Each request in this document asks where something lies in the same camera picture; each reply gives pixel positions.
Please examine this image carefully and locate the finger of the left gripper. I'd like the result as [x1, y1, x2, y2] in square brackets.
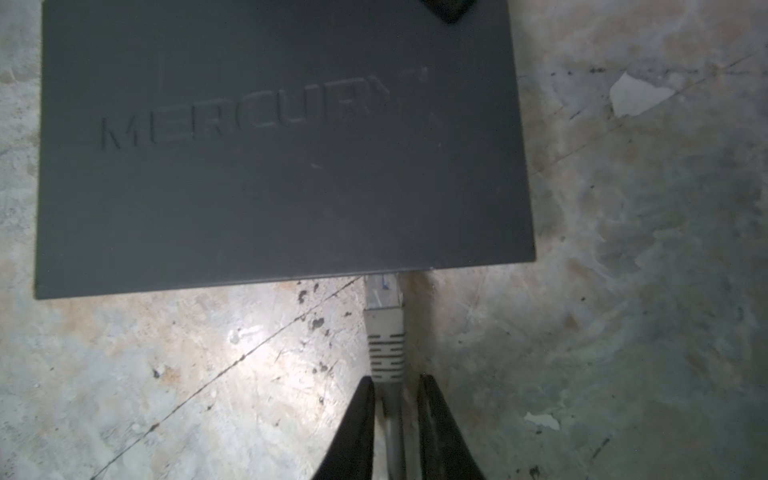
[421, 0, 475, 24]

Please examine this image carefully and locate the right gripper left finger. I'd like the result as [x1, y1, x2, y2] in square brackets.
[312, 376, 376, 480]

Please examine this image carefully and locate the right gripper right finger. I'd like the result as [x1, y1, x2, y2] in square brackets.
[417, 374, 485, 480]

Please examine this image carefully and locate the black network switch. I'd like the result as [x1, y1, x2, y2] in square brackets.
[34, 1, 536, 300]

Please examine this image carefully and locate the grey ethernet cable front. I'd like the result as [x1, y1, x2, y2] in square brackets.
[363, 272, 409, 480]

